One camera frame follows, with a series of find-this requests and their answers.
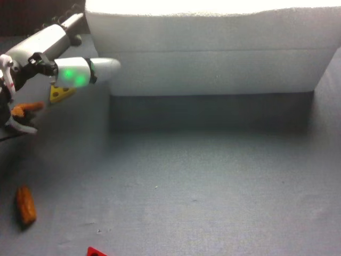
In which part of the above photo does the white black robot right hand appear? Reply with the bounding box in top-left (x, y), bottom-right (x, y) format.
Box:
top-left (0, 12), bottom-right (122, 135)

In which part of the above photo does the bent orange toy piece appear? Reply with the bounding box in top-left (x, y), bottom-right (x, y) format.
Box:
top-left (12, 101), bottom-right (45, 118)

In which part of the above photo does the grey table cloth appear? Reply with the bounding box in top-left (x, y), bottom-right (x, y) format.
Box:
top-left (0, 33), bottom-right (341, 256)

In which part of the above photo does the yellow triangle block with holes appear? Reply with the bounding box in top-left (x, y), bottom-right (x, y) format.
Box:
top-left (49, 84), bottom-right (77, 104)

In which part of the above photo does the orange toy carrot piece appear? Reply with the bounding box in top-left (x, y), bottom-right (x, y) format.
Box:
top-left (15, 185), bottom-right (37, 226)

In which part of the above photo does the red triangle block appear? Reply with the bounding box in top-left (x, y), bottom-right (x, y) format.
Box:
top-left (86, 246), bottom-right (109, 256)

